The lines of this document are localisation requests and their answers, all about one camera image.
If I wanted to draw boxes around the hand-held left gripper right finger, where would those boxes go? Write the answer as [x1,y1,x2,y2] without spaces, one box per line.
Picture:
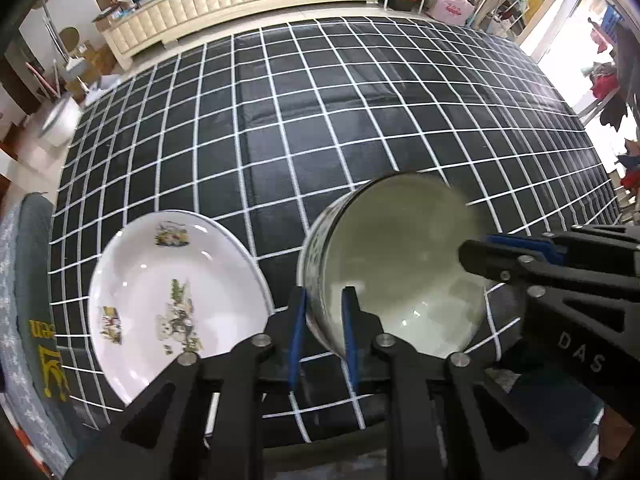
[342,286,601,480]

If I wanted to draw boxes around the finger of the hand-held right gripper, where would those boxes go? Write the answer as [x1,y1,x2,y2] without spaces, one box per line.
[487,225,640,273]
[457,240,640,306]

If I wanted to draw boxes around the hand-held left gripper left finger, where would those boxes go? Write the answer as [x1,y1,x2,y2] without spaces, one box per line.
[62,287,307,480]

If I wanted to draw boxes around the green floral pattern bowl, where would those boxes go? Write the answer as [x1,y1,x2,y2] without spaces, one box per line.
[297,172,493,361]

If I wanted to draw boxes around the white cartoon print plate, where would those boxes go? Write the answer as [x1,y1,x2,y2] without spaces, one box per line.
[87,210,276,406]

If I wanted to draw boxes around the hanging red clothes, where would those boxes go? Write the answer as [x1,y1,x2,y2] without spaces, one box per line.
[589,60,628,128]

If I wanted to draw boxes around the black white checkered tablecloth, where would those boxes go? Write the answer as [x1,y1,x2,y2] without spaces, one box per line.
[47,16,621,443]

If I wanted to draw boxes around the blue plastic basket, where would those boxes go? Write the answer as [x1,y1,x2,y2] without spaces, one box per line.
[599,2,626,36]

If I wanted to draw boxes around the pink gift bag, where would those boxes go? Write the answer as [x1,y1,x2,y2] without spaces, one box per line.
[430,0,477,27]

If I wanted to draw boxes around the grey cushion yellow print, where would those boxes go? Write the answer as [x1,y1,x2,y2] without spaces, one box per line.
[0,192,93,478]

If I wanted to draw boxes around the white round bin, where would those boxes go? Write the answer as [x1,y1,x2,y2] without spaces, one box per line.
[39,94,83,148]

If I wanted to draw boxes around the cream padded low cabinet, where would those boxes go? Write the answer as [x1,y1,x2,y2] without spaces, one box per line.
[94,0,296,72]

